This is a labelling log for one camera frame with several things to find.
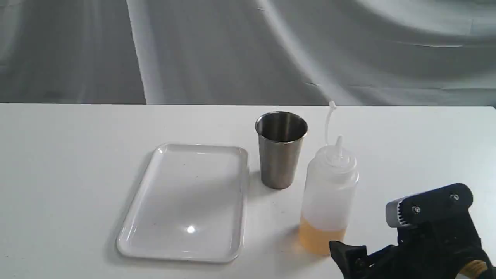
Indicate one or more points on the grey backdrop cloth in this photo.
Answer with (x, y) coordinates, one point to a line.
(249, 52)

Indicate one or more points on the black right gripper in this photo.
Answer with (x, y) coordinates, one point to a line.
(441, 249)

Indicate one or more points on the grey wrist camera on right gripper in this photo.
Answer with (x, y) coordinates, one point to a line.
(430, 206)

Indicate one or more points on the translucent squeeze bottle amber liquid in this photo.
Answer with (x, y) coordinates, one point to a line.
(330, 183)

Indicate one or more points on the stainless steel cup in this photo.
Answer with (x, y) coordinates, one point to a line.
(280, 137)

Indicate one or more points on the white plastic tray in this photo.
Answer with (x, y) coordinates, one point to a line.
(190, 205)

